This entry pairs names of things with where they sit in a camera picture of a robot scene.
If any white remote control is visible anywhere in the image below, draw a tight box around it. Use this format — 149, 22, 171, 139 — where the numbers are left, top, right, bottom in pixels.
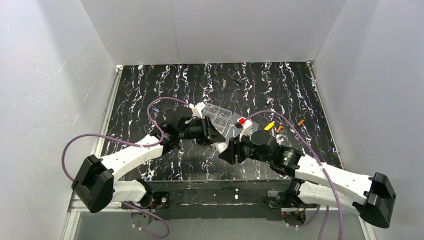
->
213, 141, 228, 154

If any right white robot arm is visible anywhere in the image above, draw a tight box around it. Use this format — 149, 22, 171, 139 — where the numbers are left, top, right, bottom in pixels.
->
214, 130, 397, 229

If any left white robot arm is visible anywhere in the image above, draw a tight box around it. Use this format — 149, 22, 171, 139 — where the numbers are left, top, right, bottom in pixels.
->
71, 116, 226, 213

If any clear plastic parts box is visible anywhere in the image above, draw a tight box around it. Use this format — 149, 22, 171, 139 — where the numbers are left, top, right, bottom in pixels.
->
202, 103, 242, 142

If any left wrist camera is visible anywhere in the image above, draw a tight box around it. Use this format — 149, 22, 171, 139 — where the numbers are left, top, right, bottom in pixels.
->
192, 102, 206, 119

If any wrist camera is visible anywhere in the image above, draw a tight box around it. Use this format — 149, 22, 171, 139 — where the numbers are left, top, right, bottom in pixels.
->
192, 102, 206, 119
234, 117, 253, 139

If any yellow handled screwdriver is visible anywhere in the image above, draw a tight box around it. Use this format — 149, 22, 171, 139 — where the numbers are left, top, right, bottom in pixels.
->
264, 122, 275, 131

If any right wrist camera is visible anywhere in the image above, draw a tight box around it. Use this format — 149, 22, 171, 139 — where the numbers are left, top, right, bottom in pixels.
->
234, 117, 253, 139

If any aluminium frame rail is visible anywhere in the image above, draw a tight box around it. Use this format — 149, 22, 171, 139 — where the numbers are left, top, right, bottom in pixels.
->
61, 65, 123, 213

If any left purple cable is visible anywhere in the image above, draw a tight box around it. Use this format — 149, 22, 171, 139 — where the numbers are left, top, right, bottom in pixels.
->
61, 96, 191, 239

